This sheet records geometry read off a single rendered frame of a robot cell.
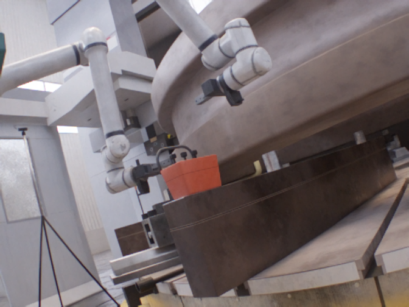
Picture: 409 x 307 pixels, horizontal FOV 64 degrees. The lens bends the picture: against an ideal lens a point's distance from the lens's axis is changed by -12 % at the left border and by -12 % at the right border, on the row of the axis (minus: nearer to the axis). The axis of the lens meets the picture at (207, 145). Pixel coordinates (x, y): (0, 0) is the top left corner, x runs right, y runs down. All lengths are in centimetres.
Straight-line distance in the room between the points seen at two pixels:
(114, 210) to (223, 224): 545
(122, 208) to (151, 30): 314
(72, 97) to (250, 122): 293
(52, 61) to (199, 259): 112
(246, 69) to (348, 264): 72
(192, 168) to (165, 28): 497
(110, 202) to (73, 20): 329
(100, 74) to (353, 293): 133
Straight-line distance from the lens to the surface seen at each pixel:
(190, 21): 135
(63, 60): 180
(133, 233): 369
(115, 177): 163
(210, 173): 138
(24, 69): 176
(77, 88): 446
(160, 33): 620
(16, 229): 425
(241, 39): 124
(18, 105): 465
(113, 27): 483
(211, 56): 134
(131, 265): 250
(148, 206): 572
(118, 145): 151
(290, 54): 198
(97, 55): 168
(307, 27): 196
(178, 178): 132
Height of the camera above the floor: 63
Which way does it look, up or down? 9 degrees up
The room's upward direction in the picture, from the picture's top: 18 degrees counter-clockwise
